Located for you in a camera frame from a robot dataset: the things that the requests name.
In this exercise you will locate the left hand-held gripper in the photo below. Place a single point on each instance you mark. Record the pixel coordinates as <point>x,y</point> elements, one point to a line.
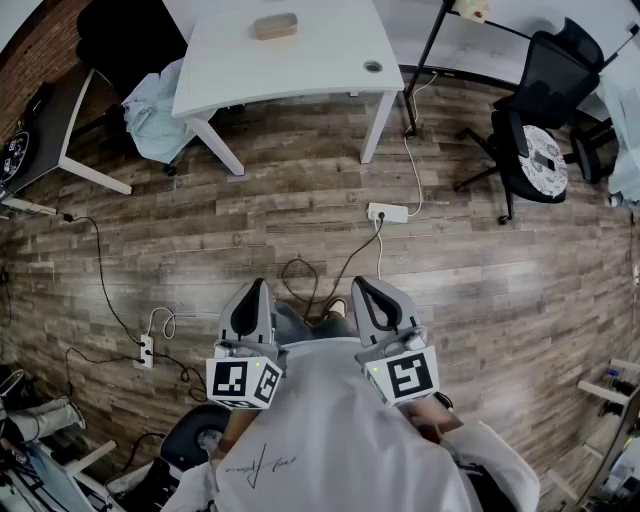
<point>235,382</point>

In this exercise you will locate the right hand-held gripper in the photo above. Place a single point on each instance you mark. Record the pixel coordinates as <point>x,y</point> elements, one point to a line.
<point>410,375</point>

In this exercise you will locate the beige oval tray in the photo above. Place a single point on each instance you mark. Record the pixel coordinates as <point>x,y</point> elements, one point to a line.
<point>275,34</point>

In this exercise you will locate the person's left forearm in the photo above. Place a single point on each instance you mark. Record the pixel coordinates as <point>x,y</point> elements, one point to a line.
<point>236,427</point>

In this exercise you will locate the person's right forearm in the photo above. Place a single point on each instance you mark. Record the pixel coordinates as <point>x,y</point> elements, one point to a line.
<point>427,420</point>

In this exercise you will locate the person's shoe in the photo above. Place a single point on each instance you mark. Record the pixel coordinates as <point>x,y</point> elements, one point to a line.
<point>337,307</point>

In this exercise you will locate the person's legs in jeans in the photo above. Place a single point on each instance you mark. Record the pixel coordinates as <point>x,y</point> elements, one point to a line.
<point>295,325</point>

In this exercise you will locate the white power strip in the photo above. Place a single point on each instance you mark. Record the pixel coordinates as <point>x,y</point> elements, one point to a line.
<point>146,352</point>
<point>390,212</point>

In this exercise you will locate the person's white shirt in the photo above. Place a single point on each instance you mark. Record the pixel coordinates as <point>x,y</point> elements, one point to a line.
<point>340,425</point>

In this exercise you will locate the black round stool base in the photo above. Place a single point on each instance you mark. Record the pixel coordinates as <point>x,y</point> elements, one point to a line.
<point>187,435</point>

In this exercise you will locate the black phone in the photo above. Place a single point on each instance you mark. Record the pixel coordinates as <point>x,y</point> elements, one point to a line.
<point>543,161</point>

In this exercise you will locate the grey boot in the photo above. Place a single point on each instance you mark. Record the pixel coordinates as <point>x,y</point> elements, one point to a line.
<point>45,417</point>

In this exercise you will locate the light blue cloth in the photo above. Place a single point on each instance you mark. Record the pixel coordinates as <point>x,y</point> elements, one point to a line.
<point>155,115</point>

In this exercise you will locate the patterned round seat cushion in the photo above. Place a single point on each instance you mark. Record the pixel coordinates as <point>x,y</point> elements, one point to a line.
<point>550,150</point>

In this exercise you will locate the white table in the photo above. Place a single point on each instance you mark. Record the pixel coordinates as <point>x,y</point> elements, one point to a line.
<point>300,65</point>

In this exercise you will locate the white wooden shelf rack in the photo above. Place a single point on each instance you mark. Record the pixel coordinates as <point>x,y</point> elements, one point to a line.
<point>620,430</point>

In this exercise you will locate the dark grey desk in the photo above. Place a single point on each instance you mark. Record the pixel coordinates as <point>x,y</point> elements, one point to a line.
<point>50,130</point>

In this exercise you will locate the black office chair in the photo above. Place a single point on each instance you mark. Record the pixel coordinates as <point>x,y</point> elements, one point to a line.
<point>125,40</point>
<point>555,85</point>

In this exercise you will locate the black printed round mat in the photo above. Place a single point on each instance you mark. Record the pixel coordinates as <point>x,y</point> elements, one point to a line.
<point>14,152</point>

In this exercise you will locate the pale blue plastic cover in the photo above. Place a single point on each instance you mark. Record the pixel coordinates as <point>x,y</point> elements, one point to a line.
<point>625,140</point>

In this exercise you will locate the cream object with red knob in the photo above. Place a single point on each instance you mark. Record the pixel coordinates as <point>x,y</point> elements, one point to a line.
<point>470,7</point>

